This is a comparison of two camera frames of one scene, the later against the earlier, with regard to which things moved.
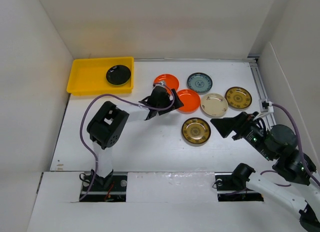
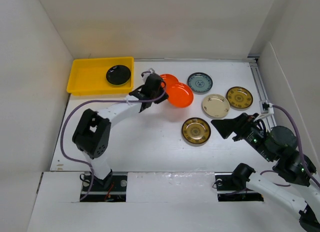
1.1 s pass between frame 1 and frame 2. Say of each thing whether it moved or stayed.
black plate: stayed
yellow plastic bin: stayed
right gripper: stayed
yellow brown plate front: stayed
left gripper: moved
